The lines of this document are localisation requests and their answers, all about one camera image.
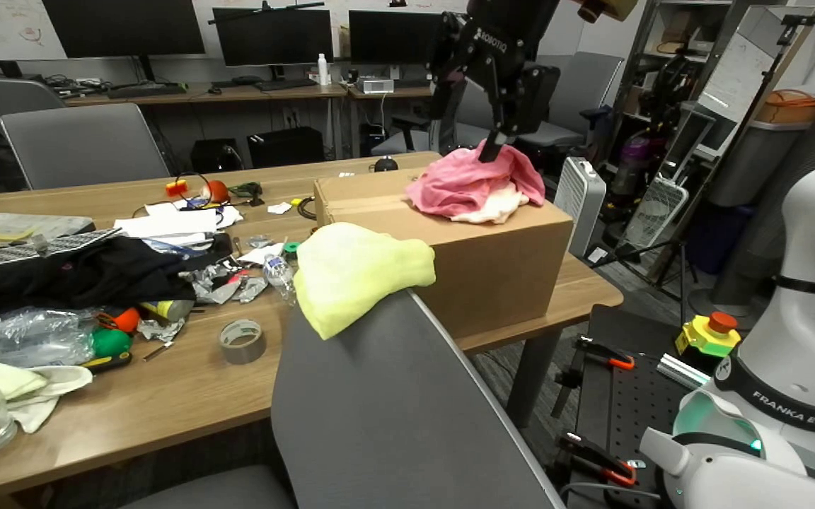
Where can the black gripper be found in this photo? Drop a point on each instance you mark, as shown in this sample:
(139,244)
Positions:
(516,29)

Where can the pink shirt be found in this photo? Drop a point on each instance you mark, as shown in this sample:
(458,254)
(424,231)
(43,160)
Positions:
(466,184)

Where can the peach shirt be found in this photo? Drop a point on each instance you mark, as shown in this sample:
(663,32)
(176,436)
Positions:
(494,207)

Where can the yellow shirt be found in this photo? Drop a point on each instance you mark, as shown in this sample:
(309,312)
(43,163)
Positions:
(353,272)

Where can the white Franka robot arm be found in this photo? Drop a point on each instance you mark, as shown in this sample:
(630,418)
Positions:
(806,312)

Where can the large cardboard box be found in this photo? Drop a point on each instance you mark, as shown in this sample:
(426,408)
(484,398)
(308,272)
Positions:
(494,263)

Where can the black computer monitor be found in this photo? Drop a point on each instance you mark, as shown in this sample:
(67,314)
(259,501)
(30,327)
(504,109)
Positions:
(269,36)
(398,36)
(126,27)

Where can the white bottle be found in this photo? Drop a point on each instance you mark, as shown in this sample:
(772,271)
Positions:
(325,73)

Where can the black bag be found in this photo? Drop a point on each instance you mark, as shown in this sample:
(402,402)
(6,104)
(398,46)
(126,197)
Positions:
(216,157)
(284,149)

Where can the white standing appliance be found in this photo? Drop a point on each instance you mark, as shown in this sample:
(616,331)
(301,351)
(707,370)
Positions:
(657,213)

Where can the dark green clip toy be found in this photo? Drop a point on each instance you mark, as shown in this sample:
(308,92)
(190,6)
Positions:
(247,193)

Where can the orange ball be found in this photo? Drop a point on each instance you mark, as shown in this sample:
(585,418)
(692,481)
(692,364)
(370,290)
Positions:
(216,190)

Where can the orange black clamp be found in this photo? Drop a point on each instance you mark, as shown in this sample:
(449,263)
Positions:
(608,355)
(602,460)

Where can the grey bin with orange lid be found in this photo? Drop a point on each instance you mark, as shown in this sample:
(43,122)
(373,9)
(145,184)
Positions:
(777,143)

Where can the white paper sheets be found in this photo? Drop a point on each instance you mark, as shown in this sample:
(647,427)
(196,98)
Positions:
(176,225)

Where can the yellow red emergency stop button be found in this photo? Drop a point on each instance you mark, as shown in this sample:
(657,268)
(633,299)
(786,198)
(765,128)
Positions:
(709,334)

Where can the grey tape roll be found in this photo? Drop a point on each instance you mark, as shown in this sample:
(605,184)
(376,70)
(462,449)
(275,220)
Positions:
(241,340)

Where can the black cloth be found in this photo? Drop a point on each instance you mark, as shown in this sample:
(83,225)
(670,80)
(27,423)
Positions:
(85,278)

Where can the green toy ball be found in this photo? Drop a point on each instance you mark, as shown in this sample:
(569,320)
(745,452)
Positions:
(111,344)

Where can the grey folded cloth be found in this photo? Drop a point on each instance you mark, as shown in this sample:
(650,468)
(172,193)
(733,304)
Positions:
(30,227)

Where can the clear plastic bag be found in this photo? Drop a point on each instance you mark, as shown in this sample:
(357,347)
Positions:
(27,334)

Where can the cream cloth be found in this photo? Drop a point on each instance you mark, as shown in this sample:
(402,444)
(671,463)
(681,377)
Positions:
(36,384)

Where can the wall whiteboard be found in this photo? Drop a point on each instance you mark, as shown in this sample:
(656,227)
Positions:
(1,27)

